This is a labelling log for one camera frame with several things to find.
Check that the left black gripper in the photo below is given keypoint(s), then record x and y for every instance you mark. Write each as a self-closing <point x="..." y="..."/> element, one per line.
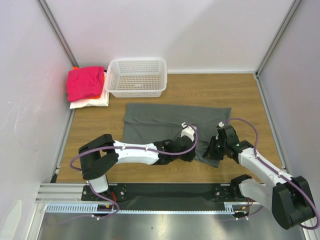
<point x="189" y="156"/>

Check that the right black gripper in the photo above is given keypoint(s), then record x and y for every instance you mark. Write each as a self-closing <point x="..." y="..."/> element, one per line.
<point x="213" y="149"/>

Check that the grey t shirt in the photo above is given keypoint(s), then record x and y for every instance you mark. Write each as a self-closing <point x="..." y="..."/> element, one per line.
<point x="147" y="123"/>

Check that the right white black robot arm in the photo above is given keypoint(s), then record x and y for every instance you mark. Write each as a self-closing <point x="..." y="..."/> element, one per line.
<point x="288" y="198"/>

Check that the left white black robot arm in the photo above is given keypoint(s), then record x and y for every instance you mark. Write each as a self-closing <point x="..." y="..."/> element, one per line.
<point x="99" y="155"/>

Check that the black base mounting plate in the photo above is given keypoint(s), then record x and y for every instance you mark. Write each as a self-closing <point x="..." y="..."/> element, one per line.
<point x="174" y="196"/>

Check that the white perforated plastic basket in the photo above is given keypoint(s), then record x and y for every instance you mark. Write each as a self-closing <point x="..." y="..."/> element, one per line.
<point x="142" y="77"/>

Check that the white folded t shirt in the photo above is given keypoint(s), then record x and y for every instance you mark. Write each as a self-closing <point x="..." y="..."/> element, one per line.
<point x="102" y="101"/>

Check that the pink folded t shirt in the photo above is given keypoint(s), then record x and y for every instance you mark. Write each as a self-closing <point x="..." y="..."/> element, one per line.
<point x="85" y="82"/>

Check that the orange folded t shirt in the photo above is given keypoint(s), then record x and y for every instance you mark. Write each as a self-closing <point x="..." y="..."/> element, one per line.
<point x="101" y="86"/>

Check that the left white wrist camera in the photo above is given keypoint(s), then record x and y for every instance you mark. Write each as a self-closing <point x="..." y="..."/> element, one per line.
<point x="188" y="131"/>

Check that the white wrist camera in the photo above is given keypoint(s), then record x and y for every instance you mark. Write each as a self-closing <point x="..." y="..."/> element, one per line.
<point x="188" y="131"/>
<point x="220" y="125"/>

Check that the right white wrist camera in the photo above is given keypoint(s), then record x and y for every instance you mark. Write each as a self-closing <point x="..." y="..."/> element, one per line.
<point x="220" y="125"/>

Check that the aluminium front rail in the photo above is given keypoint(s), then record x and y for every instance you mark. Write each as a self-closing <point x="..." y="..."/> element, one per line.
<point x="67" y="193"/>

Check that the right aluminium frame post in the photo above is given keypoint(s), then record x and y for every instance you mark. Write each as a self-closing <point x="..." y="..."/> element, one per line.
<point x="283" y="26"/>

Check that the aluminium frame post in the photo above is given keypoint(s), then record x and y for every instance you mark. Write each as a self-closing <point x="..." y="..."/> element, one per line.
<point x="283" y="26"/>
<point x="49" y="16"/>

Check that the left aluminium frame post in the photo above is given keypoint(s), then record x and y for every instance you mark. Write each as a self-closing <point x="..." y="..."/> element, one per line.
<point x="49" y="16"/>

